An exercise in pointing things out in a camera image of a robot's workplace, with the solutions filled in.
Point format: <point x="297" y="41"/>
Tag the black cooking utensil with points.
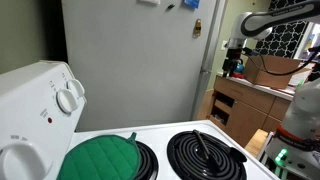
<point x="203" y="146"/>

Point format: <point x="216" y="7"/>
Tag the black white patterned panel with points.
<point x="283" y="36"/>

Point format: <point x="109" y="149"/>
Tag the wooden cabinet with white counter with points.
<point x="246" y="113"/>

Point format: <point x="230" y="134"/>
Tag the small teal and red object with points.
<point x="240" y="69"/>

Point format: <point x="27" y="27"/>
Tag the yellow black bottle opener magnet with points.
<point x="197" y="28"/>

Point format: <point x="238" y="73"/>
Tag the blue rectangular magnet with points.
<point x="191" y="3"/>

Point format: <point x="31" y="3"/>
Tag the white electric stove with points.
<point x="33" y="100"/>

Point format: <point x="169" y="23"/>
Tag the green quilted pot holder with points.
<point x="100" y="160"/>

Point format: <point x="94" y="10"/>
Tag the white wall outlet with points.
<point x="224" y="45"/>

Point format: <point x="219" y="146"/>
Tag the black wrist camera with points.
<point x="250" y="51"/>

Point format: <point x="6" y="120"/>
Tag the cardboard box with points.
<point x="263" y="80"/>

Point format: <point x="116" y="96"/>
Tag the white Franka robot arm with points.
<point x="238" y="33"/>

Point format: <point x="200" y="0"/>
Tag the white stove knob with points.
<point x="20" y="163"/>
<point x="66" y="101"/>
<point x="77" y="87"/>

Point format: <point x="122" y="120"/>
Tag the light wooden table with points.
<point x="257" y="141"/>

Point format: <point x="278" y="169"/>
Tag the black coil burner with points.
<point x="150" y="163"/>
<point x="186" y="160"/>

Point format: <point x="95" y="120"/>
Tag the small black magnet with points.
<point x="170" y="6"/>

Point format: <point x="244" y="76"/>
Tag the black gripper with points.
<point x="235" y="54"/>

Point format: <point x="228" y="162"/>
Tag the white rectangular magnet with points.
<point x="149" y="1"/>

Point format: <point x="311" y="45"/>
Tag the white fridge body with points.
<point x="133" y="66"/>

